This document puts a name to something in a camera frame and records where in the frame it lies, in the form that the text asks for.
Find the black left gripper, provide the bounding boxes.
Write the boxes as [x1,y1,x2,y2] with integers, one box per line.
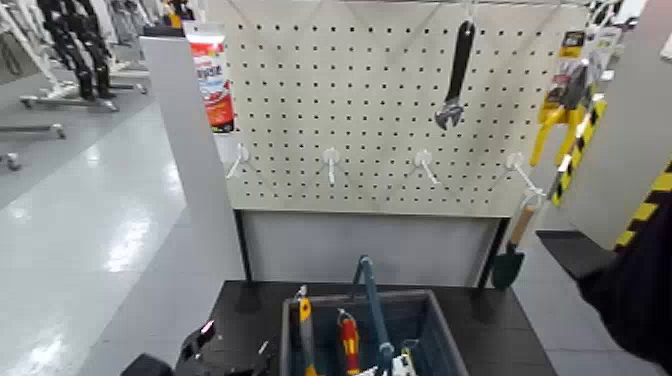
[119,318,275,376]

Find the slatted plastic crate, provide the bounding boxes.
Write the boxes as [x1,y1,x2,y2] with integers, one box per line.
[279,289,470,376]

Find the grey lower back panel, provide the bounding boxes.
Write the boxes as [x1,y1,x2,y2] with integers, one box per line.
[240,209,501,288]

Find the white pegboard hook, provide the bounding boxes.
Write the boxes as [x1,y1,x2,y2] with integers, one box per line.
[226,143,250,180]
[505,152,547,198]
[322,147,341,186]
[413,149,441,186]

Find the grey side partition panel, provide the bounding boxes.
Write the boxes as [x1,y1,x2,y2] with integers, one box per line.
[139,35,247,282]

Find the cream perforated pegboard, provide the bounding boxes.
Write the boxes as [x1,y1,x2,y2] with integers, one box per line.
[207,0,592,219]

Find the red white tube package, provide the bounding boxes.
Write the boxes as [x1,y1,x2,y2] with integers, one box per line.
[183,20,236,134]

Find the grey wheeled stand base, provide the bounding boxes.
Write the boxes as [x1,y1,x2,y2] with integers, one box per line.
[19,93,121,114]

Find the black humanoid robot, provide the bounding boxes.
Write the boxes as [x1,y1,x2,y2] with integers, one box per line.
[36,0,117,101]

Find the white humanoid robot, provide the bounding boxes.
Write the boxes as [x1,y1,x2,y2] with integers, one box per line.
[0,0,72,101]

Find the grey hazard striped column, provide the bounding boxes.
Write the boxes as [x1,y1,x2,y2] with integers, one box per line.
[547,0,672,251]

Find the white blister package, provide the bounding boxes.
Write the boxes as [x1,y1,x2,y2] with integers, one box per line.
[588,26,624,84]

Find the grey yellow handled tool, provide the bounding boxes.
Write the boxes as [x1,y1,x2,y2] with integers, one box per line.
[295,285,319,376]

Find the black stand frame leg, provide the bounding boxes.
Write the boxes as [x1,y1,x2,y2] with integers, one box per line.
[476,217,512,291]
[233,209,254,283]

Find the red yellow handled screwdriver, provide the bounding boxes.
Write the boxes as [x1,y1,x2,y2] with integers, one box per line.
[335,308,363,376]

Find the green trowel wooden handle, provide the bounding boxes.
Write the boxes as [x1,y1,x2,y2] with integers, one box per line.
[491,203,538,290]

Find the black handled adjustable wrench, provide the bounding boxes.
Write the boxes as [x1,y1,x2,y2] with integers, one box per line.
[433,19,477,131]

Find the packaged yellow handled pliers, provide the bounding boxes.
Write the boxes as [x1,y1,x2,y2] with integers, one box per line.
[528,30,600,167]

